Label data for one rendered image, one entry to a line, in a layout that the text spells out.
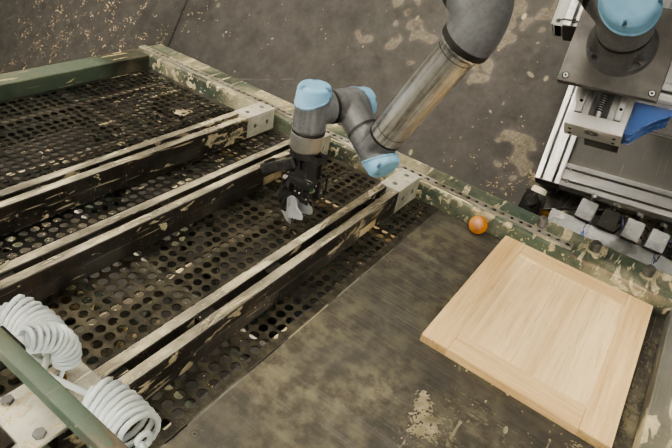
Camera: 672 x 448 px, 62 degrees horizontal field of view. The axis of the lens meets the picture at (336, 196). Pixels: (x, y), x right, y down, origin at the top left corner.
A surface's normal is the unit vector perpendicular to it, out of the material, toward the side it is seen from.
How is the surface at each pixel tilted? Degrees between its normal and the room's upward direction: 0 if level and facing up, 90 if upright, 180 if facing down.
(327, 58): 0
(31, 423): 55
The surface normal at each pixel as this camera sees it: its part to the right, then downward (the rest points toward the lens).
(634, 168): -0.37, -0.19
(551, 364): 0.16, -0.84
